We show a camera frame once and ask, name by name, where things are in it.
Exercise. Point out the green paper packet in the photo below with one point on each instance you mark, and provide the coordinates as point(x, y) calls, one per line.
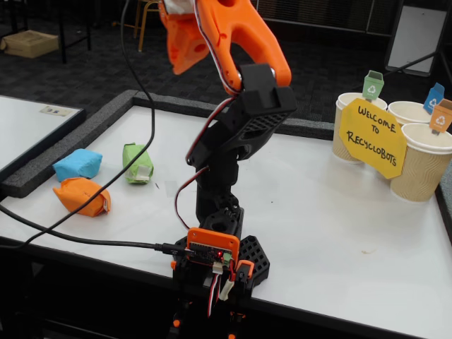
point(136, 162)

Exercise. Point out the orange paper packet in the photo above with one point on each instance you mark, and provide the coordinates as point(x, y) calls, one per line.
point(70, 197)

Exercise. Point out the orange and black robot arm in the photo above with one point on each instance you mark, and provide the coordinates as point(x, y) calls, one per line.
point(254, 116)

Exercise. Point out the black honeycomb robot base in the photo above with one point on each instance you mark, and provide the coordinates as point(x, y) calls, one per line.
point(254, 257)

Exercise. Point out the white masking tape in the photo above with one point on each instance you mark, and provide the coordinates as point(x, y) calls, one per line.
point(178, 6)

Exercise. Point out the dark grey foam strip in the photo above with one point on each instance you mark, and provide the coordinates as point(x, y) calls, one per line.
point(445, 201)
point(42, 167)
point(166, 100)
point(310, 129)

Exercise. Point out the small paper label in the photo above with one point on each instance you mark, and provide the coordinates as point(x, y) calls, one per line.
point(54, 111)

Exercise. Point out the brown cardboard box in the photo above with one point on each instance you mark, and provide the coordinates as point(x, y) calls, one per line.
point(31, 44)

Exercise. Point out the blue paper packet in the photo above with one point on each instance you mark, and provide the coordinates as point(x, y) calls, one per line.
point(77, 164)

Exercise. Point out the black framed whiteboard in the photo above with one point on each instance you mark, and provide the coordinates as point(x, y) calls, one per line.
point(21, 134)

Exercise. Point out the paper cup with green tag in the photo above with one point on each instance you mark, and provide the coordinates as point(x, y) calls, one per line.
point(344, 141)

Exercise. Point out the orange framed controller board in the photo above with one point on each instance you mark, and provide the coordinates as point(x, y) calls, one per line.
point(212, 238)

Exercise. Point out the green recycling bin tag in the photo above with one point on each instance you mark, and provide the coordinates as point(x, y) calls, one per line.
point(371, 88)

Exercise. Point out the yellow welcome sign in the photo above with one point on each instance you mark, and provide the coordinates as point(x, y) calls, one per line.
point(374, 148)

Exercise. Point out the black orange table clamp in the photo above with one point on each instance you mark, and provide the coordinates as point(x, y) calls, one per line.
point(178, 282)
point(243, 272)

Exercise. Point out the thin black stand rod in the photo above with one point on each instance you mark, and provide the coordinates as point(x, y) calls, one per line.
point(411, 64)

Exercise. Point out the paper cup with blue tag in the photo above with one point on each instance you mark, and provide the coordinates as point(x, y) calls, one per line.
point(406, 111)

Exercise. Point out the blue recycling bin tag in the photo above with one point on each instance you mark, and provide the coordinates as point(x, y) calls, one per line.
point(432, 100)

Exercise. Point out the orange recycling bin tag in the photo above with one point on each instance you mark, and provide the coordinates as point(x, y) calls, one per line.
point(441, 118)

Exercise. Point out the paper cup with orange tag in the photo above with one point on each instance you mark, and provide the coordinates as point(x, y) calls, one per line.
point(420, 176)

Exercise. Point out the black metal table frame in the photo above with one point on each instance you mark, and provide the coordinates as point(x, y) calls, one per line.
point(63, 42)

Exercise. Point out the white panel with dark frame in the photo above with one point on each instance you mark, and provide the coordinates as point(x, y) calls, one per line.
point(413, 39)

